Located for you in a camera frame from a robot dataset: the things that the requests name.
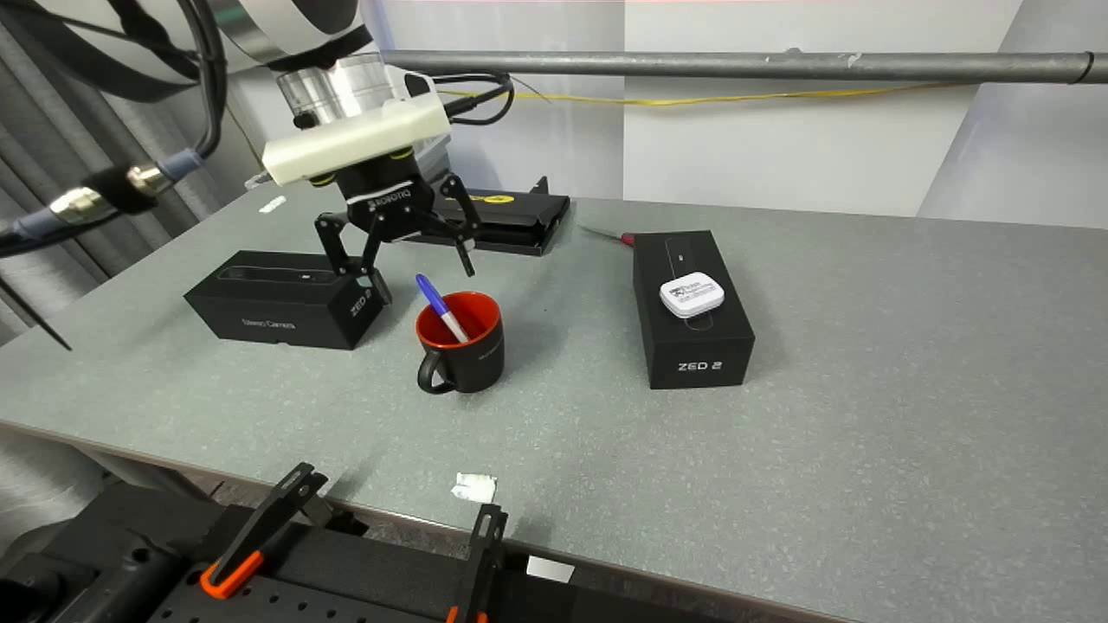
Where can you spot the small white paper scrap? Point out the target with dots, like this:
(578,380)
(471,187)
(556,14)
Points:
(471,485)

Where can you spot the blue and white pen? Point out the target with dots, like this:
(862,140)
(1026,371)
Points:
(441,308)

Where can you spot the flat black box yellow logo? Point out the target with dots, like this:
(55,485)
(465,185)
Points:
(505,219)

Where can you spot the small white device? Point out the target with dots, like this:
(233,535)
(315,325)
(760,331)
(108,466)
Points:
(691,294)

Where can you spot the black ZED camera box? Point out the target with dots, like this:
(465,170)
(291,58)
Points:
(279,298)

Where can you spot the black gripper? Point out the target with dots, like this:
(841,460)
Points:
(399,196)

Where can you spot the long grey metal pole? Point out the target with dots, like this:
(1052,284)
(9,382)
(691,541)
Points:
(750,65)

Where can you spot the black clamp orange tip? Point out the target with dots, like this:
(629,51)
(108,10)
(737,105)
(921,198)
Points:
(259,530)
(481,566)

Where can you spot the black mug red inside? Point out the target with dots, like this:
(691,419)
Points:
(474,357)

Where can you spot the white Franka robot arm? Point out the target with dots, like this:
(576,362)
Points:
(290,22)

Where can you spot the black box carrying white device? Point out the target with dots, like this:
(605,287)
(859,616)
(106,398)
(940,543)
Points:
(695,347)

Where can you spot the black camera mounting base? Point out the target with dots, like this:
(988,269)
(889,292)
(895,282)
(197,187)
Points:
(106,566)

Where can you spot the small white label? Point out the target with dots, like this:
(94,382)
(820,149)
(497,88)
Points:
(548,569)

